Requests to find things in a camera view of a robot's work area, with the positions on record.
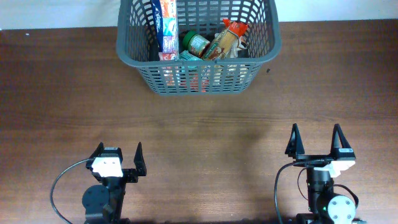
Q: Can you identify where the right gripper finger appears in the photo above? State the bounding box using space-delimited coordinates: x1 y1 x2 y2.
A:
285 123 305 156
330 124 355 159

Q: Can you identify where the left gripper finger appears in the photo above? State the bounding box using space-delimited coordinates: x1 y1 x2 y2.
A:
134 142 147 176
89 142 104 159

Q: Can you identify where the mint green packet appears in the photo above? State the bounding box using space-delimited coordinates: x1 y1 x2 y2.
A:
179 50 202 72

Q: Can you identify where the beige snack bag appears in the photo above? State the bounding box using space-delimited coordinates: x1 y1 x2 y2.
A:
214 32 249 82

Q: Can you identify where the grey plastic basket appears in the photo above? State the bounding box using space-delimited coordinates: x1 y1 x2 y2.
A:
116 0 282 96

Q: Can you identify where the orange spaghetti packet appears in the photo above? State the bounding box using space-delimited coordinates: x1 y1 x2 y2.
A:
183 17 250 93

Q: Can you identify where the green lid glass jar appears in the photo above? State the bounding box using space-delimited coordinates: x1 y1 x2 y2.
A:
182 30 210 58

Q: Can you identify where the colourful tissue pack box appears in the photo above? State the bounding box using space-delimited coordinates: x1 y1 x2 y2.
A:
152 0 179 61

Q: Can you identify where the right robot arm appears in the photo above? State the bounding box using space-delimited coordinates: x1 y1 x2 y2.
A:
285 124 359 224

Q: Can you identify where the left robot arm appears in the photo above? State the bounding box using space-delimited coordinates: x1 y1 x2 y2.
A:
82 142 147 224

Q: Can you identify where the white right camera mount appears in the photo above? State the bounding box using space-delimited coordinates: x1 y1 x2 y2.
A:
313 161 356 178

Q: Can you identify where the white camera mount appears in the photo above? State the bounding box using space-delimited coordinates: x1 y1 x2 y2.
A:
313 161 356 178
91 157 123 178

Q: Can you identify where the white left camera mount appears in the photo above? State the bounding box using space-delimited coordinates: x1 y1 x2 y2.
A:
91 157 123 178

